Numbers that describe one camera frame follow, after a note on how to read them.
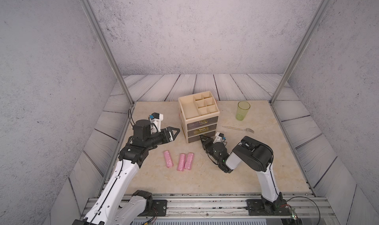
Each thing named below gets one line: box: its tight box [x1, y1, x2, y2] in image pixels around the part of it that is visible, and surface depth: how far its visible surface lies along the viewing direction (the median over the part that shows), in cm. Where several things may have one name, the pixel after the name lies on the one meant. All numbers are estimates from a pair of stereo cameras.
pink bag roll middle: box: [177, 152, 187, 172], surface depth 89 cm
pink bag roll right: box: [184, 152, 194, 171], surface depth 89 cm
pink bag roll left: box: [163, 150, 174, 169], surface depth 90 cm
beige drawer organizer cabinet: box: [177, 90, 221, 144], surface depth 87 cm
